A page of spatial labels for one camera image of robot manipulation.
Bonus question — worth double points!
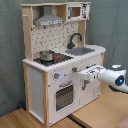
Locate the silver toy pot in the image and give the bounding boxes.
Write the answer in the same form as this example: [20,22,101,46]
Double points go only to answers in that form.
[39,50,55,61]

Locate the grey toy sink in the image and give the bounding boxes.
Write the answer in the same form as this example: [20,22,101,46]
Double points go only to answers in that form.
[66,47,94,56]

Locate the grey backdrop curtain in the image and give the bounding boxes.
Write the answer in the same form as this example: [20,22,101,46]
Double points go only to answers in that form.
[0,0,128,117]

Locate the wooden toy kitchen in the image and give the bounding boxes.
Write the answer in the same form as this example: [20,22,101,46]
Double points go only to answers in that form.
[22,2,105,128]

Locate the black toy stovetop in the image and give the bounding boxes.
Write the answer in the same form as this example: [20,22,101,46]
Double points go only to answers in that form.
[35,53,71,66]

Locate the left red stove knob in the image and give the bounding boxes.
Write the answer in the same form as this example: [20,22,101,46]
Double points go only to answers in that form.
[54,73,60,79]

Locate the white oven door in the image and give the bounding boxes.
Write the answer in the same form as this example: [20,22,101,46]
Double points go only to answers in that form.
[48,78,81,117]

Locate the grey range hood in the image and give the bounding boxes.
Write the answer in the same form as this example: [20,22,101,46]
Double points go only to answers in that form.
[35,6,64,27]

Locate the white toy microwave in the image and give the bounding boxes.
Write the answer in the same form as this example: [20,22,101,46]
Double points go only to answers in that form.
[66,3,90,21]

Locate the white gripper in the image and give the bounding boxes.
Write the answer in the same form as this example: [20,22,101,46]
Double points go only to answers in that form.
[78,65,103,82]

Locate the black toy faucet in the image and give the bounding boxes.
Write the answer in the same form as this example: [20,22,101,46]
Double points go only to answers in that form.
[67,33,82,49]

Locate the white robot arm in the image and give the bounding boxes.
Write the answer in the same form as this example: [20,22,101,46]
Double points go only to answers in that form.
[78,65,128,93]

